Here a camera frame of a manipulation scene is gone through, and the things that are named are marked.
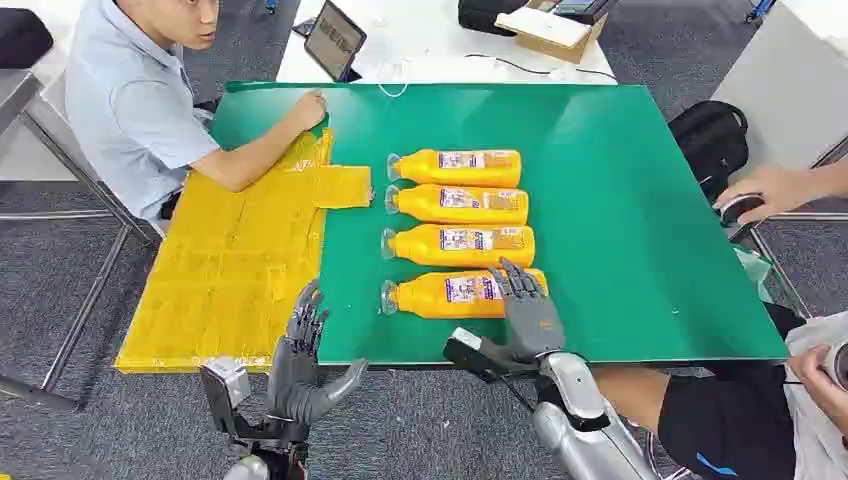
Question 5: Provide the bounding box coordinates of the orange drink bottle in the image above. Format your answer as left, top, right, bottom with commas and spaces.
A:
380, 268, 550, 321
386, 148, 523, 189
384, 184, 530, 227
380, 223, 537, 268

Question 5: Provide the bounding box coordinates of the black case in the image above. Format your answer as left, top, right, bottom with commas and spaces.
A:
457, 0, 531, 38

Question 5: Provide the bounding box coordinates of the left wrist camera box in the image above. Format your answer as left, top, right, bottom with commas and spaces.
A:
200, 357, 253, 439

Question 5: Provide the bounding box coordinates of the clear plastic bag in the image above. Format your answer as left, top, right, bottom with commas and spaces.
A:
731, 245, 776, 299

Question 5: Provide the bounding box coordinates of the grey cylindrical object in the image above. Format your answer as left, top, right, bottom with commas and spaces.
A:
821, 341, 848, 392

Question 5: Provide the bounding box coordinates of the black round handheld device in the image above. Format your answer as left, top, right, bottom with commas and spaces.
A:
718, 193, 766, 227

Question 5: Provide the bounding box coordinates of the black card terminal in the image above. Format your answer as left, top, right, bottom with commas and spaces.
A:
553, 0, 621, 26

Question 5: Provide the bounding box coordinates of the green table mat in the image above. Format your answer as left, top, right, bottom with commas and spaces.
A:
210, 80, 790, 367

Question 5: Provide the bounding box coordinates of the seated person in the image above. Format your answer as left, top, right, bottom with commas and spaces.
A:
64, 0, 329, 223

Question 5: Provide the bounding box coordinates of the black tablet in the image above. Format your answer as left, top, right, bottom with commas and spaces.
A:
303, 0, 368, 83

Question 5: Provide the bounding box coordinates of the black cable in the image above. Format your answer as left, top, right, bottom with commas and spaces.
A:
463, 52, 619, 82

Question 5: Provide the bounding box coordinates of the person beside table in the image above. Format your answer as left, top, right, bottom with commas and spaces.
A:
592, 301, 848, 480

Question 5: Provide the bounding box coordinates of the cardboard box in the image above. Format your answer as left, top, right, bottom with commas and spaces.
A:
493, 0, 609, 66

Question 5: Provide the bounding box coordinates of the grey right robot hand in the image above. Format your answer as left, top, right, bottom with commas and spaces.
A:
478, 256, 568, 374

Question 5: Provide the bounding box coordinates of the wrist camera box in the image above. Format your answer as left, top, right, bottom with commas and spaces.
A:
442, 327, 505, 384
200, 357, 253, 439

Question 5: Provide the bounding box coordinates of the black chair seat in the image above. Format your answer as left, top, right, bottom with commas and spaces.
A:
0, 7, 56, 71

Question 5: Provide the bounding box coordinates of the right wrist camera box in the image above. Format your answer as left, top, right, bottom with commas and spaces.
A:
442, 327, 505, 384

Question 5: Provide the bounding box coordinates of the black backpack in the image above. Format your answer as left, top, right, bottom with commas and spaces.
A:
667, 99, 750, 203

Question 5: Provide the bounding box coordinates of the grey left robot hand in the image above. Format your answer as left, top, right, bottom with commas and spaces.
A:
266, 279, 369, 427

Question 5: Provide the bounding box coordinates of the yellow sheet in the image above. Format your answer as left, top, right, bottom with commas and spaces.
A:
113, 129, 374, 376

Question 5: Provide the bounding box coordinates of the person's hand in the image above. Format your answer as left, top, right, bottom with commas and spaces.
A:
714, 164, 823, 227

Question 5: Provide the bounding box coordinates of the white cable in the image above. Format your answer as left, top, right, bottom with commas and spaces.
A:
377, 58, 411, 99

